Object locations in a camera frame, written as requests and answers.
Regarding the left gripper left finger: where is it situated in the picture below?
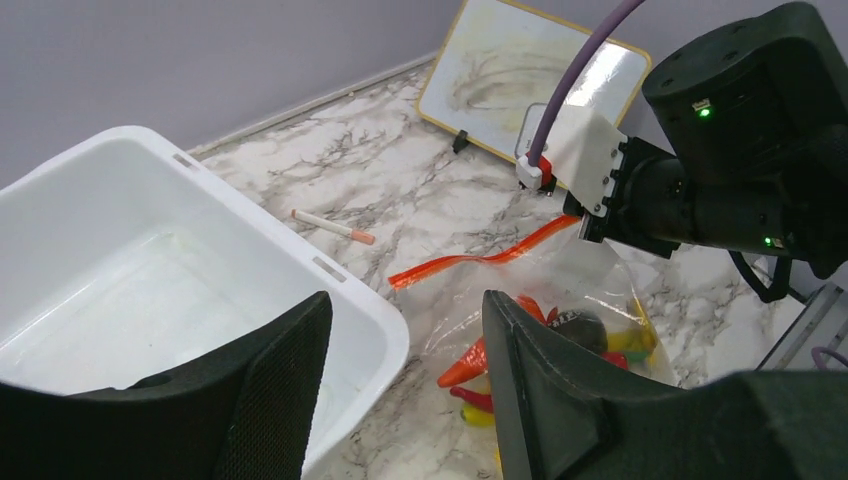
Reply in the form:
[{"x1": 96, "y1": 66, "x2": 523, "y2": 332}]
[{"x1": 1, "y1": 291, "x2": 333, "y2": 479}]

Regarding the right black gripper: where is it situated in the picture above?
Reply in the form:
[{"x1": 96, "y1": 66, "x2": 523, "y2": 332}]
[{"x1": 580, "y1": 137, "x2": 681, "y2": 259}]

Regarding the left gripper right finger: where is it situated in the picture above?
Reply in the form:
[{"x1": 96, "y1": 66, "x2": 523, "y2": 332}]
[{"x1": 482, "y1": 290, "x2": 847, "y2": 479}]

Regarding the red chili pepper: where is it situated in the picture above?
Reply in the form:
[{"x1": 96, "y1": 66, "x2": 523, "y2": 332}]
[{"x1": 449, "y1": 352, "x2": 629, "y2": 414}]

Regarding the small yellow banana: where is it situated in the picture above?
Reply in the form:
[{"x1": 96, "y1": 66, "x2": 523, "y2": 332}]
[{"x1": 460, "y1": 403, "x2": 495, "y2": 428}]

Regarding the dark brown round fruit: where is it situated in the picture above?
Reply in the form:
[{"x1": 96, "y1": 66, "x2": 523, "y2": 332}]
[{"x1": 550, "y1": 310, "x2": 608, "y2": 355}]

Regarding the orange carrot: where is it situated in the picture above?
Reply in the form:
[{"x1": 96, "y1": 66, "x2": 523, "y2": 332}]
[{"x1": 437, "y1": 295, "x2": 559, "y2": 388}]

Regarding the clear zip bag orange zipper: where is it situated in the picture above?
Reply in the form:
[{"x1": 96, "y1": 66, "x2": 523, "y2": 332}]
[{"x1": 389, "y1": 216, "x2": 671, "y2": 479}]

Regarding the large yellow banana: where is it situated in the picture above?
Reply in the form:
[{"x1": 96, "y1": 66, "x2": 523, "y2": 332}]
[{"x1": 607, "y1": 299, "x2": 660, "y2": 365}]

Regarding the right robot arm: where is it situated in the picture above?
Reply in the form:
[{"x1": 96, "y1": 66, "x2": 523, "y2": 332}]
[{"x1": 563, "y1": 1, "x2": 847, "y2": 303}]

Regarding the white plastic bin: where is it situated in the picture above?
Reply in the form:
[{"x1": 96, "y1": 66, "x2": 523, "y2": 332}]
[{"x1": 1, "y1": 126, "x2": 410, "y2": 479}]

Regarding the white marker pink cap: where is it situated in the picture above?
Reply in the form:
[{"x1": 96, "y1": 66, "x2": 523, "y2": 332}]
[{"x1": 291, "y1": 209, "x2": 376, "y2": 245}]

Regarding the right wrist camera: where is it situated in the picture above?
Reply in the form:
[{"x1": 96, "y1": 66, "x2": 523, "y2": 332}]
[{"x1": 516, "y1": 105, "x2": 628, "y2": 211}]

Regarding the metal table frame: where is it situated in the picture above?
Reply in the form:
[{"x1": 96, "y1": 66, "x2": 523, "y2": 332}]
[{"x1": 757, "y1": 283, "x2": 847, "y2": 371}]

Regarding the small whiteboard wooden frame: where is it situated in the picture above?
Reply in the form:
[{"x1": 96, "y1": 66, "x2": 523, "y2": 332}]
[{"x1": 415, "y1": 0, "x2": 653, "y2": 166}]

